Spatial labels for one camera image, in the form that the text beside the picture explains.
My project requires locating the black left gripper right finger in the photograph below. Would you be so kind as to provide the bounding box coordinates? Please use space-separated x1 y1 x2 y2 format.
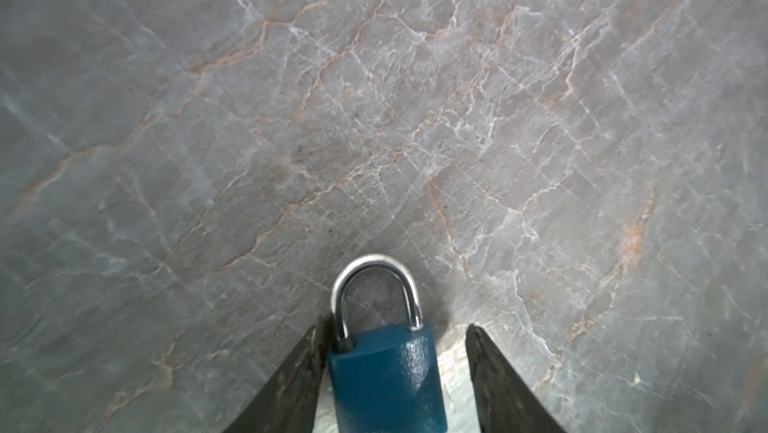
465 324 565 433

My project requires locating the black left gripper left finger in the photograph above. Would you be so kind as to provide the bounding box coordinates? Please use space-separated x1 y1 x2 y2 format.
224 321 330 433

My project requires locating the blue padlock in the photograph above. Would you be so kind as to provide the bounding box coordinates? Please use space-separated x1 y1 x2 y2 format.
327 254 448 432

